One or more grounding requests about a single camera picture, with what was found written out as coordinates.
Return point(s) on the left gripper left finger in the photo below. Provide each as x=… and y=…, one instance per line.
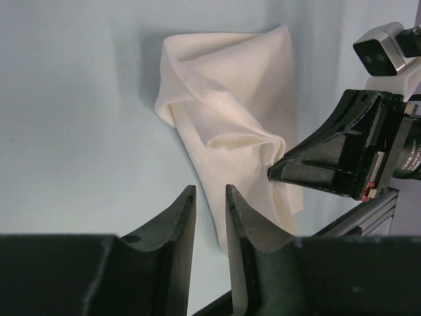
x=146, y=272

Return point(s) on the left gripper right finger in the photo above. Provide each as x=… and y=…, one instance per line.
x=275, y=273

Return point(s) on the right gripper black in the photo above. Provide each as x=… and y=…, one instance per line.
x=369, y=138

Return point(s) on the white cloth napkin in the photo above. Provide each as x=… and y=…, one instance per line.
x=231, y=97

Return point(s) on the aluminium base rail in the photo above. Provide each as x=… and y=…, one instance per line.
x=373, y=218

